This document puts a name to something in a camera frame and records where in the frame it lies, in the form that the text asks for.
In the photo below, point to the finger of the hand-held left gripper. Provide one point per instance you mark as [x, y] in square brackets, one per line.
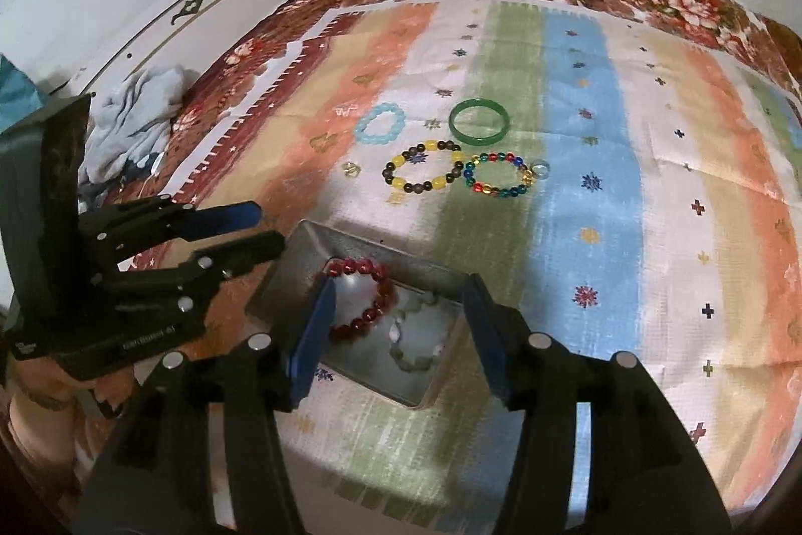
[225, 215]
[250, 250]

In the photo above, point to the green jade bangle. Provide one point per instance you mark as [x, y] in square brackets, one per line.
[479, 139]

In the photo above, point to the teal pillow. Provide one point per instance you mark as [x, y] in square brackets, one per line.
[12, 90]

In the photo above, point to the crumpled grey cloth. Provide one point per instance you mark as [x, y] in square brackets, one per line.
[131, 115]

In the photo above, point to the person's left hand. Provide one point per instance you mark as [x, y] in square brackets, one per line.
[37, 378]

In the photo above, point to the rectangular metal tin box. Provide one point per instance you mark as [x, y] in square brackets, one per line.
[294, 259]

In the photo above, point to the striped pastel blanket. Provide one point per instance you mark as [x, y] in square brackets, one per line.
[583, 134]

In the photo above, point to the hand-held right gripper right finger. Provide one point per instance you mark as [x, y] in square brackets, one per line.
[485, 334]

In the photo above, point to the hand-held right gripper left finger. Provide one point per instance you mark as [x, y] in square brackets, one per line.
[313, 334]

